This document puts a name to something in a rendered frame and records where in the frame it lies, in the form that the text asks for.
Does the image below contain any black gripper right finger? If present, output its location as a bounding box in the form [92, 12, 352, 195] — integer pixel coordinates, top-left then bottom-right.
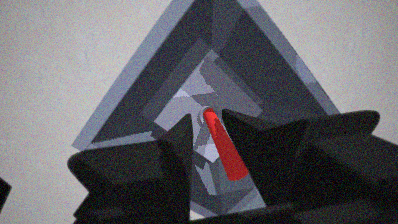
[222, 109, 380, 207]

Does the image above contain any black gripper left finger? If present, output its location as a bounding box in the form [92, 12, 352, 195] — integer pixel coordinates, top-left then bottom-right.
[67, 114, 193, 222]

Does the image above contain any red peg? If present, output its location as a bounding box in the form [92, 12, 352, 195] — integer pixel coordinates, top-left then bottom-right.
[203, 108, 249, 181]

